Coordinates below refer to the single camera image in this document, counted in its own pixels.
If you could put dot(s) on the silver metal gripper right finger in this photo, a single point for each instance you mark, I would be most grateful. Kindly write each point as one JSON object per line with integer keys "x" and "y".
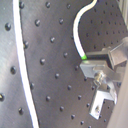
{"x": 107, "y": 57}

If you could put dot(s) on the silver angled gripper left finger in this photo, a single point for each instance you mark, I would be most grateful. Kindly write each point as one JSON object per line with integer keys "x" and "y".
{"x": 105, "y": 89}

